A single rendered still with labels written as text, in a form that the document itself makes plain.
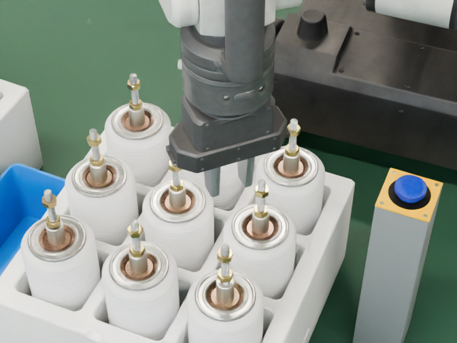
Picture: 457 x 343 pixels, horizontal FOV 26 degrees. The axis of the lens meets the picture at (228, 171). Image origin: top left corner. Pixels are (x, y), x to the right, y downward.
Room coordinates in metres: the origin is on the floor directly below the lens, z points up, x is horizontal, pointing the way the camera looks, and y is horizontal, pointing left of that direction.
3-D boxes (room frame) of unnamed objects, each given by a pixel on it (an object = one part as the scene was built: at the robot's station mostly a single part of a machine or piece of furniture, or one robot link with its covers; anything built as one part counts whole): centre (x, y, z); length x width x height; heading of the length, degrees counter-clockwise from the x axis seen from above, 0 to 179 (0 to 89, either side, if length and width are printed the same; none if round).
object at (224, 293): (0.72, 0.00, 0.26); 0.02 x 0.02 x 0.03
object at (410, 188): (0.83, -0.23, 0.32); 0.04 x 0.04 x 0.02
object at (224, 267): (0.72, 0.00, 0.31); 0.01 x 0.01 x 0.08
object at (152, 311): (0.76, 0.11, 0.16); 0.10 x 0.10 x 0.18
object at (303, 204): (0.94, -0.09, 0.16); 0.10 x 0.10 x 0.18
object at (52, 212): (0.81, 0.22, 0.30); 0.01 x 0.01 x 0.08
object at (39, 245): (0.81, 0.22, 0.25); 0.08 x 0.08 x 0.01
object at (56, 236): (0.81, 0.22, 0.26); 0.02 x 0.02 x 0.03
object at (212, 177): (0.70, 0.02, 0.49); 0.03 x 0.02 x 0.06; 22
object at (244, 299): (0.72, 0.00, 0.25); 0.08 x 0.08 x 0.01
